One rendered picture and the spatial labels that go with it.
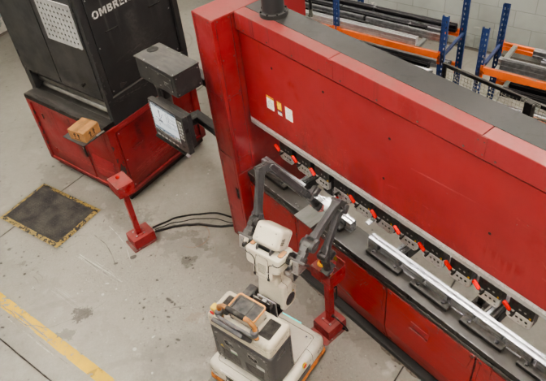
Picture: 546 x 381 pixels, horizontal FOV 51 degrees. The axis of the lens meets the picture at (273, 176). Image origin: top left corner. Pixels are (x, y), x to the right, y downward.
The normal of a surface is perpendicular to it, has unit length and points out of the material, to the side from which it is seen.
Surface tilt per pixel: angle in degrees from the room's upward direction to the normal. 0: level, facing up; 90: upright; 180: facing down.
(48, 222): 0
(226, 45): 90
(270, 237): 48
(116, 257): 0
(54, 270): 0
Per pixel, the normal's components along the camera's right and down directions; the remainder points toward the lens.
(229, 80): 0.63, 0.47
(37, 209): -0.09, -0.74
